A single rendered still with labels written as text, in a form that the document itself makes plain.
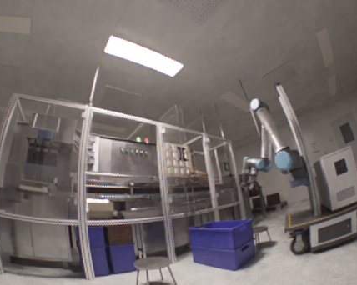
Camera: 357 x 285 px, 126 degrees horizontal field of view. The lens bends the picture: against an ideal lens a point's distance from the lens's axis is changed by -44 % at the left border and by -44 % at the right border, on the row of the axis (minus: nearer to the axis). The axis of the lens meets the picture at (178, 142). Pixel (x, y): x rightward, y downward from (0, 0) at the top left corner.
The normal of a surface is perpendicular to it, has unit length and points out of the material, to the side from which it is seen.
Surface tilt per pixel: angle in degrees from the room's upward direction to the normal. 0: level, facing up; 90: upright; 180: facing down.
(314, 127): 90
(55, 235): 90
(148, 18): 180
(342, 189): 90
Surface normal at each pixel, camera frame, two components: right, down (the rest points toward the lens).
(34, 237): 0.59, -0.36
